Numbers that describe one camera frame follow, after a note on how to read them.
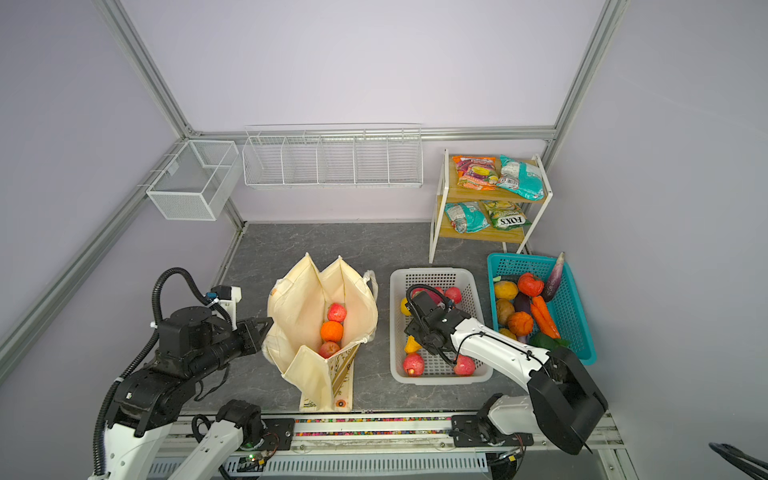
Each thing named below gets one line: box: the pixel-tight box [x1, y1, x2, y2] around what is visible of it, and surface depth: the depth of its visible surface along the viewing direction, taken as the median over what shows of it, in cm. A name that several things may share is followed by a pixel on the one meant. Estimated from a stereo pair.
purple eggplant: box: [542, 251, 566, 302], surface depth 96 cm
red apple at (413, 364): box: [403, 352, 425, 377], surface depth 82 cm
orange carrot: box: [532, 295, 561, 339], surface depth 94 cm
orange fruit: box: [321, 321, 343, 343], surface depth 87 cm
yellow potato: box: [494, 280, 519, 300], surface depth 96 cm
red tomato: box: [518, 272, 545, 298], surface depth 94 cm
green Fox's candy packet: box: [483, 200, 533, 231], surface depth 99 cm
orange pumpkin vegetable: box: [508, 311, 533, 336], surface depth 86 cm
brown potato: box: [496, 298, 515, 326], surface depth 92 cm
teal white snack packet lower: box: [444, 201, 490, 234], surface depth 98 cm
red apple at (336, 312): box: [327, 303, 347, 323], surface depth 92 cm
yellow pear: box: [404, 335, 422, 353], surface depth 86 cm
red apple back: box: [454, 354, 476, 377], surface depth 80 cm
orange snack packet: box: [452, 156, 499, 191], surface depth 84 cm
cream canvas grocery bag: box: [262, 252, 378, 412], surface depth 76 cm
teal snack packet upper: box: [496, 155, 545, 201], surface depth 83 cm
